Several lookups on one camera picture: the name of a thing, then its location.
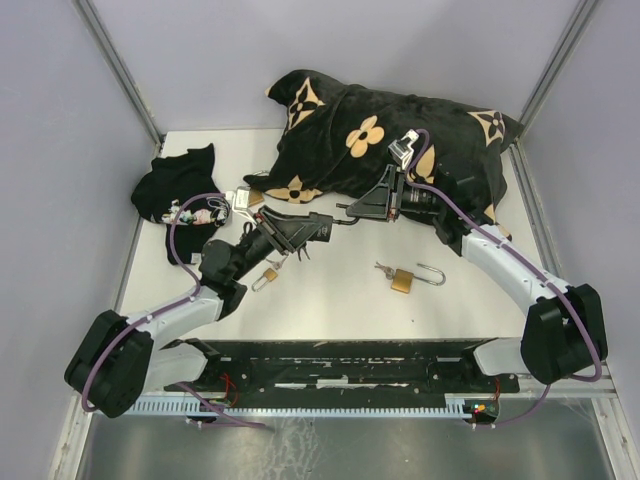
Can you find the silver keys of small padlock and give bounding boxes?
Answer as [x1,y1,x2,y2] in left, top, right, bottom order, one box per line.
[267,257,287,270]

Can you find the black padlock shackle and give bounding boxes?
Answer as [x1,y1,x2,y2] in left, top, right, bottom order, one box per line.
[310,215,359,243]

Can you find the slotted cable duct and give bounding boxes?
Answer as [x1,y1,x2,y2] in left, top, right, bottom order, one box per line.
[129,392,501,417]

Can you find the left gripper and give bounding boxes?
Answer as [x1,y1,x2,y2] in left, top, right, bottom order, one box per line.
[229,204,324,280]

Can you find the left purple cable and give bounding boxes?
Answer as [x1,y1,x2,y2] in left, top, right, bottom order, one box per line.
[79,192,271,430]

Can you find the brass padlock near pillow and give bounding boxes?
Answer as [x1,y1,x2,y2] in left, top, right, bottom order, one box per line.
[248,189,264,206]

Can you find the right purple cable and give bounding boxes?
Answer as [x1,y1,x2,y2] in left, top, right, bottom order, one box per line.
[404,128,604,430]

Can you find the small brass padlock long shackle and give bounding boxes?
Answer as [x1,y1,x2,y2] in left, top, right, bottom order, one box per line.
[251,268,278,292]

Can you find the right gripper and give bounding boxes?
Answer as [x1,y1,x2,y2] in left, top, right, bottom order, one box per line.
[346,165,447,223]

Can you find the black-headed keys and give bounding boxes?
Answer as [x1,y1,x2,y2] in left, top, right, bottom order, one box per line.
[296,247,310,262]

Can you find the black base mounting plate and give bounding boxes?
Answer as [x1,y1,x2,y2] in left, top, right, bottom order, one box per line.
[188,340,520,410]

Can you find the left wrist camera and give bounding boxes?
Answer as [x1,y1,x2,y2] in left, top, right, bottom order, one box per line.
[231,186,251,213]

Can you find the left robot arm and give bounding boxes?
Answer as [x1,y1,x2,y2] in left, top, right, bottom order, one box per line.
[64,207,333,418]

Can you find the silver keys of large padlock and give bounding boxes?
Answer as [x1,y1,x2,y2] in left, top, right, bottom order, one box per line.
[375,262,395,280]

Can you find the large brass padlock long shackle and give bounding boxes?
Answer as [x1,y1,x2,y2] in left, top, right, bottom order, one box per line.
[387,263,447,294]

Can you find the purple cable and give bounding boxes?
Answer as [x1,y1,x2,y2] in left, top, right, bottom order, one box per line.
[79,192,271,430]
[404,128,604,430]

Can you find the black floral pillow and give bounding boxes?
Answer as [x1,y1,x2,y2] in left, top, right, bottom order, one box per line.
[244,70,524,219]

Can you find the black printed garment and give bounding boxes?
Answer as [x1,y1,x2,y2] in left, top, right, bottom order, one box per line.
[131,144,231,265]

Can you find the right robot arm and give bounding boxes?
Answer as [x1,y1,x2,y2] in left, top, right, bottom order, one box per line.
[345,166,608,391]

